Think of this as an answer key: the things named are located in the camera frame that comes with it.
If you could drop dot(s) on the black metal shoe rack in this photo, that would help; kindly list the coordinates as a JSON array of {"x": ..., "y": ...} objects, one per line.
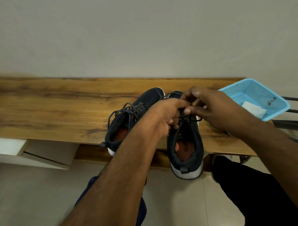
[{"x": 286, "y": 124}]

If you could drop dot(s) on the white wipe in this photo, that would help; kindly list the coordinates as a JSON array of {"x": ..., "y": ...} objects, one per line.
[{"x": 253, "y": 110}]

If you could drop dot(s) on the white drawer unit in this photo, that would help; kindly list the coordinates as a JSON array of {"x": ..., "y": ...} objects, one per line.
[{"x": 51, "y": 151}]

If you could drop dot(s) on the person's right hand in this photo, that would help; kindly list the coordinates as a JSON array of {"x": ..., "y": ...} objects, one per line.
[{"x": 221, "y": 111}]

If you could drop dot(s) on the person's right forearm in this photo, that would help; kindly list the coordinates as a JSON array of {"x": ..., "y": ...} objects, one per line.
[{"x": 274, "y": 151}]

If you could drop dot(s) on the person's left forearm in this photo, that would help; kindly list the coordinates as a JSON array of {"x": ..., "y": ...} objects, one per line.
[{"x": 116, "y": 181}]

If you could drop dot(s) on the blue plastic basket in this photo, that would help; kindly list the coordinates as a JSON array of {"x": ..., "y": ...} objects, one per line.
[{"x": 251, "y": 88}]

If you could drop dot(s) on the wooden table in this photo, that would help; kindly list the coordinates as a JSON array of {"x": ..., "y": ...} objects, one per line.
[{"x": 58, "y": 104}]

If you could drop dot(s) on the person's left hand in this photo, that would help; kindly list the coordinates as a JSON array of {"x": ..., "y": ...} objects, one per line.
[{"x": 163, "y": 116}]

